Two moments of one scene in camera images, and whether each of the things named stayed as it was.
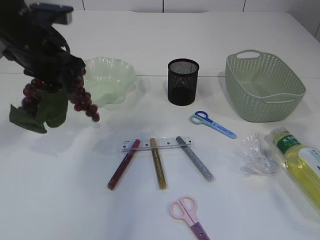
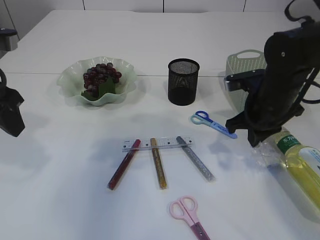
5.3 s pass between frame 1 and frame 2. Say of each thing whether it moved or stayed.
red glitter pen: stayed
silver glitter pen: stayed
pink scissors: stayed
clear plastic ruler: stayed
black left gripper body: moved
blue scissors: stayed
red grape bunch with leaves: moved
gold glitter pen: stayed
